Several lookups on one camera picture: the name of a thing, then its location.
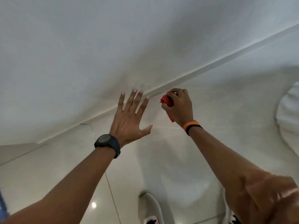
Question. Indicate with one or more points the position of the person's left hand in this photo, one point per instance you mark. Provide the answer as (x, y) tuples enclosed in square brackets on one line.
[(127, 124)]

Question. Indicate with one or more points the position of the person's right hand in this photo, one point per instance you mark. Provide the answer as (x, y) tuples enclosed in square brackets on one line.
[(182, 110)]

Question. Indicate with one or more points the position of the person's left little finger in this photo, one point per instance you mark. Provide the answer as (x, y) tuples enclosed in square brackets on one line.
[(121, 102)]

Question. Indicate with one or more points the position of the person's left middle finger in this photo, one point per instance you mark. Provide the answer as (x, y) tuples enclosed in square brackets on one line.
[(136, 102)]

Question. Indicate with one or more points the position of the person's left thumb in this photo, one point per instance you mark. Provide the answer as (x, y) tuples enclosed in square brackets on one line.
[(146, 130)]

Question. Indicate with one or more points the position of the person's right fingers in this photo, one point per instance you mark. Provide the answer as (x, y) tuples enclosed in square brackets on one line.
[(178, 95)]

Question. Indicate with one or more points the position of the red cloth piece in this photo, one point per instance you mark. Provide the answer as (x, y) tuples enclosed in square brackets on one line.
[(167, 100)]

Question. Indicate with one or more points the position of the person's left forearm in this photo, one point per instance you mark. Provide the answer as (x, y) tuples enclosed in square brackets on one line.
[(70, 191)]

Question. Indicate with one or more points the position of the person's right forearm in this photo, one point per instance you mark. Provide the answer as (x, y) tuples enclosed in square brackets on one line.
[(233, 174)]

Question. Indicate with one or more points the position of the orange wristband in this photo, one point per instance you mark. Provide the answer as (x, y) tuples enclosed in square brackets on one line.
[(190, 125)]

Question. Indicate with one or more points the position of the black wristband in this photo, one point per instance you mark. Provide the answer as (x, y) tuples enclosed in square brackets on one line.
[(192, 128)]

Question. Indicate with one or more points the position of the black wrist watch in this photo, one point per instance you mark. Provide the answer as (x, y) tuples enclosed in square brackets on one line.
[(107, 142)]

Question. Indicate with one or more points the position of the white bed sheet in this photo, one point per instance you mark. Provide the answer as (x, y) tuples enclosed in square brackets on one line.
[(93, 55)]

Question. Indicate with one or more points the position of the white shoe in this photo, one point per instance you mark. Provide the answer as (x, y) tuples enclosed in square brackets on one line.
[(150, 209), (231, 218)]

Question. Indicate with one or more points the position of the blue garment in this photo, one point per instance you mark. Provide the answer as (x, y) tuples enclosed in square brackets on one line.
[(2, 207)]

